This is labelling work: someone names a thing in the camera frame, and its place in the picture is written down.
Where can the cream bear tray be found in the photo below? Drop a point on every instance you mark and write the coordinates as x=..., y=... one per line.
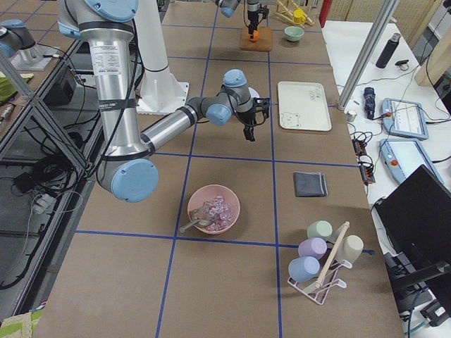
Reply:
x=303, y=106

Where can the dark blue folded umbrella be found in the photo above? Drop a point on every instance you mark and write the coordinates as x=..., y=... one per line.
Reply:
x=369, y=102

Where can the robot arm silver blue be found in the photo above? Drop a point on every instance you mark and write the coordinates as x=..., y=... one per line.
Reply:
x=228, y=8
x=123, y=35

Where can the metal scoop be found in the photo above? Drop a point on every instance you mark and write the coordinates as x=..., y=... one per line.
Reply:
x=195, y=220

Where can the black laptop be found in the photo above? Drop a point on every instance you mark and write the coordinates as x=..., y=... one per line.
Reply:
x=416, y=217

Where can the wooden mug rack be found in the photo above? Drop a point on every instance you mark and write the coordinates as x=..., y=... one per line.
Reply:
x=284, y=10

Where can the white wire cup rack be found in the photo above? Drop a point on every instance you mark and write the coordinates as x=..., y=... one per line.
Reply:
x=317, y=288

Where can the mint green bowl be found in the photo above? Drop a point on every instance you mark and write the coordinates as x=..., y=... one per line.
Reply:
x=293, y=33

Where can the orange mandarin fruit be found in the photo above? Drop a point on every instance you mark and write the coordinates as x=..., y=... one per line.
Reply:
x=255, y=38

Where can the yellow cup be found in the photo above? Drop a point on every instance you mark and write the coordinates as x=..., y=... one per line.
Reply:
x=299, y=16

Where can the black power strip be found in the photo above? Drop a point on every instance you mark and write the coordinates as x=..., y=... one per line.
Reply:
x=364, y=161

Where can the pink bowl with ice cubes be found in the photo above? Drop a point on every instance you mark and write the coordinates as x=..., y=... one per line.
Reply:
x=216, y=203

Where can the wooden cutting board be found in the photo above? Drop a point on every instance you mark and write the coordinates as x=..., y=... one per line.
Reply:
x=264, y=42

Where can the grey folded cloth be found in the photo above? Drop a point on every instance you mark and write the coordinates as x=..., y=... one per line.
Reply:
x=310, y=184

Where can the white round plate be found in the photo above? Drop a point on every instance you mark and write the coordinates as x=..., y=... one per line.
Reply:
x=252, y=93

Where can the aluminium frame post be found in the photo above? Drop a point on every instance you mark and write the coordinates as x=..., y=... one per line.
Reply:
x=371, y=41

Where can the small metal cup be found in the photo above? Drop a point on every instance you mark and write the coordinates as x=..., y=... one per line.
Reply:
x=351, y=116

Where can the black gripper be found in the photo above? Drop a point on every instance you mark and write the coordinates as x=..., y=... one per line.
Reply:
x=248, y=117
x=251, y=15

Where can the purple cup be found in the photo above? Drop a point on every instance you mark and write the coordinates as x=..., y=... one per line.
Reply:
x=315, y=247

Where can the near teach pendant tablet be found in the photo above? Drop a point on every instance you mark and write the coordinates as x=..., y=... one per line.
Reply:
x=403, y=156

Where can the green cup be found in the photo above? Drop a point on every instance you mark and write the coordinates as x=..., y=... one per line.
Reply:
x=320, y=228

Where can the red cylinder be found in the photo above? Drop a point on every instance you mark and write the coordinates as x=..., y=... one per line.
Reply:
x=325, y=10

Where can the beige cup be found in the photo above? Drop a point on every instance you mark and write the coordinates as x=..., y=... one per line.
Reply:
x=352, y=248

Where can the teach pendant tablet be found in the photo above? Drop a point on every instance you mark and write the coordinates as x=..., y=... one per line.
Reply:
x=404, y=118
x=403, y=156

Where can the blue cup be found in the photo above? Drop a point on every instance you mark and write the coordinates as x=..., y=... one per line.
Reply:
x=303, y=268

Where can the far teach pendant tablet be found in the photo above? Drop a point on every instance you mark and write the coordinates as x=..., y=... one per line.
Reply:
x=404, y=118

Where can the black water bottle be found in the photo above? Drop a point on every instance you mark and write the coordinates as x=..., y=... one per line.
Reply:
x=388, y=51

